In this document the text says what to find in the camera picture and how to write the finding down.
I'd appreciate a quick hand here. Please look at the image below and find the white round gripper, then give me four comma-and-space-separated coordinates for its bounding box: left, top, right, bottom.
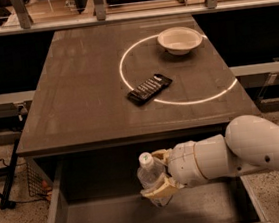
141, 141, 202, 200

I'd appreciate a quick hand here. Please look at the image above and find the clear plastic water bottle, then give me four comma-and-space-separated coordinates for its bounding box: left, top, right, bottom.
137, 152, 172, 207

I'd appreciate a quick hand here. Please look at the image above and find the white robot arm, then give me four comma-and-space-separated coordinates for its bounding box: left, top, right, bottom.
140, 115, 279, 200

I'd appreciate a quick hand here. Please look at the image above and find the open grey top drawer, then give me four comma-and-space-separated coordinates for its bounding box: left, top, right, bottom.
41, 143, 271, 223

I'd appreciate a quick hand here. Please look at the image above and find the grey cabinet with top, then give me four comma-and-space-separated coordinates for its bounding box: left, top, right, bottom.
18, 15, 259, 165

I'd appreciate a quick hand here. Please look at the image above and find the black snack bar packet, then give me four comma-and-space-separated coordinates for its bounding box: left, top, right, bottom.
127, 73, 172, 106

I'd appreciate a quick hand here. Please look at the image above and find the white paper bowl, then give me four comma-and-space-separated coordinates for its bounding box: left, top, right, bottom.
157, 26, 203, 56

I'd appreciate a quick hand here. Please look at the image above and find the black stand leg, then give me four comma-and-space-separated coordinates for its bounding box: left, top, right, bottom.
0, 138, 29, 212

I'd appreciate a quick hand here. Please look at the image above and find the black wire basket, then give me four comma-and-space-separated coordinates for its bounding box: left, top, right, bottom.
26, 163, 53, 201

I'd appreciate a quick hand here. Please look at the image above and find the metal railing frame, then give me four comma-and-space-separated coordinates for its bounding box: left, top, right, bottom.
0, 0, 279, 36

